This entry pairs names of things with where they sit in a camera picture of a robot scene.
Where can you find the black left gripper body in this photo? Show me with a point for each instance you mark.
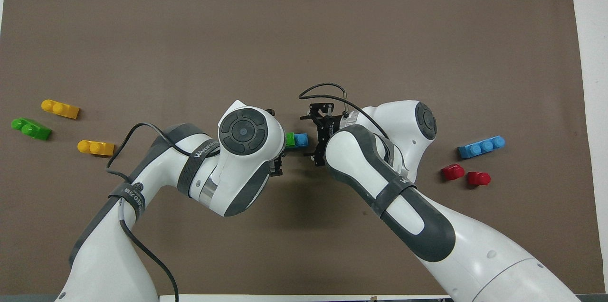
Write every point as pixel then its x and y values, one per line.
pixel 278 166

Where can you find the green toy block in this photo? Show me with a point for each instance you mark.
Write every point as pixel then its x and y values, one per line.
pixel 290 139
pixel 31 129

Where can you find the brown paper mat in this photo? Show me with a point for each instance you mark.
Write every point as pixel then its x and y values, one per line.
pixel 285 31

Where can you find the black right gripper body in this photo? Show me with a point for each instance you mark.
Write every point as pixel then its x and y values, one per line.
pixel 327 126

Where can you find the small red toy block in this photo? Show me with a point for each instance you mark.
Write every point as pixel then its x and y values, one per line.
pixel 452 172
pixel 479 178

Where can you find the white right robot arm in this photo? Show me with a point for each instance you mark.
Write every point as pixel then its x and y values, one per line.
pixel 427 226

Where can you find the yellow toy block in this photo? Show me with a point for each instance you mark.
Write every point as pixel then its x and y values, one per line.
pixel 60 109
pixel 96 148

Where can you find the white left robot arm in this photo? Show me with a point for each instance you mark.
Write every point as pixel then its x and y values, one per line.
pixel 223 169

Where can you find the blue toy block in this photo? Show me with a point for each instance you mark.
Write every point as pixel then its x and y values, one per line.
pixel 481 147
pixel 301 140

